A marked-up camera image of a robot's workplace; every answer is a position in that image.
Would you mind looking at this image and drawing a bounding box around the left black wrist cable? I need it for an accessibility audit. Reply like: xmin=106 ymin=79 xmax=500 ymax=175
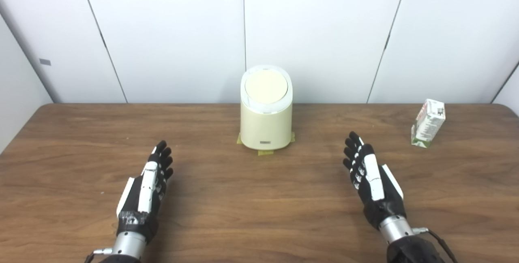
xmin=84 ymin=248 xmax=113 ymax=263

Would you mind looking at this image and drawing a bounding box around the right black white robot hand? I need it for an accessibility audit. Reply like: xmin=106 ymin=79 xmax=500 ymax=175
xmin=343 ymin=131 xmax=407 ymax=231

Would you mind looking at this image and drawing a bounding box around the round cream bin lid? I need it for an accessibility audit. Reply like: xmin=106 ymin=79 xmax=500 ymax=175
xmin=244 ymin=70 xmax=289 ymax=104

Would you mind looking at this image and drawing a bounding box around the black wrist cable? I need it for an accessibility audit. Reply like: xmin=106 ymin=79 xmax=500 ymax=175
xmin=84 ymin=248 xmax=113 ymax=263
xmin=413 ymin=227 xmax=459 ymax=263

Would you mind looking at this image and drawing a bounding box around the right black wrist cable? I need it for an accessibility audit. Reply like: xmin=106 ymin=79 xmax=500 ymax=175
xmin=413 ymin=227 xmax=459 ymax=263

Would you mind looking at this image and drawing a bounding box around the white green milk carton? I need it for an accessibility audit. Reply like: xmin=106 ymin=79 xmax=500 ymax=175
xmin=411 ymin=99 xmax=446 ymax=148

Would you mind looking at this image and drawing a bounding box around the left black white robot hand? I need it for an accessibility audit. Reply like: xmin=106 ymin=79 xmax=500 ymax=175
xmin=116 ymin=140 xmax=174 ymax=244

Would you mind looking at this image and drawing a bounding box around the cream-colored bin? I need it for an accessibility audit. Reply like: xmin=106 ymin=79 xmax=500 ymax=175
xmin=240 ymin=65 xmax=293 ymax=150

